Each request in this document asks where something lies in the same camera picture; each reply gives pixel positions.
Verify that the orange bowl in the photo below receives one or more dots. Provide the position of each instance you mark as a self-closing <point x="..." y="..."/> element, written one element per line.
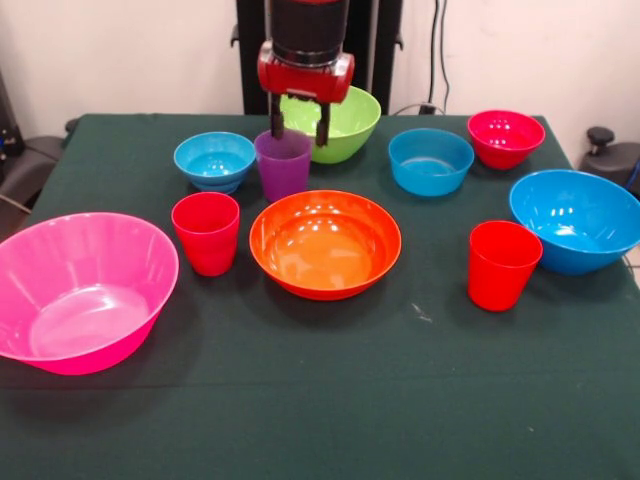
<point x="325" y="250"/>

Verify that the green bowl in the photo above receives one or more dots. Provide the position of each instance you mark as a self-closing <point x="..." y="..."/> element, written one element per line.
<point x="350" y="125"/>

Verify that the black pedestal foot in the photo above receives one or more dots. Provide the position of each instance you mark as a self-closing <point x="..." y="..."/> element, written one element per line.
<point x="615" y="160"/>
<point x="30" y="165"/>

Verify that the red cup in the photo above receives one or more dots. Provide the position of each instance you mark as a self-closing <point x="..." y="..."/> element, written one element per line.
<point x="205" y="245"/>
<point x="500" y="280"/>

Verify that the medium blue bowl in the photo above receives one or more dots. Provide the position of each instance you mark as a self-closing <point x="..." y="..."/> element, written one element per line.
<point x="430" y="170"/>

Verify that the small red bowl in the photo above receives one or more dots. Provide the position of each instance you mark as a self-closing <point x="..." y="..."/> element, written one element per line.
<point x="505" y="145"/>

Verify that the purple cup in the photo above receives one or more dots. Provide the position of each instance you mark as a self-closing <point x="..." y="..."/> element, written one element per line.
<point x="282" y="175"/>

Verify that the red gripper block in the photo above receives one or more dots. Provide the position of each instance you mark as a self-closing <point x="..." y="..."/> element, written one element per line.
<point x="310" y="80"/>

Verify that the small blue ridged bowl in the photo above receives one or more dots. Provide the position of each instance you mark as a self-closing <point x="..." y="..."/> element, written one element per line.
<point x="215" y="165"/>

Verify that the dark green tablecloth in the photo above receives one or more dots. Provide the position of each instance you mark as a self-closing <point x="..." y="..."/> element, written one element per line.
<point x="320" y="400"/>

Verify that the large pink bowl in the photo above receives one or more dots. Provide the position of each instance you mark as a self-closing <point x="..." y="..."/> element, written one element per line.
<point x="75" y="300"/>

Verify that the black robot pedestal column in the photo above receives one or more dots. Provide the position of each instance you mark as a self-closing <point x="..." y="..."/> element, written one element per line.
<point x="380" y="50"/>

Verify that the large blue bowl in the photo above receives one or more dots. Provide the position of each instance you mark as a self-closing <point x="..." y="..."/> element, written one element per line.
<point x="575" y="225"/>

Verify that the black equipment tower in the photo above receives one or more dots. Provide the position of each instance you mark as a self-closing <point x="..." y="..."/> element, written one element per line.
<point x="7" y="125"/>

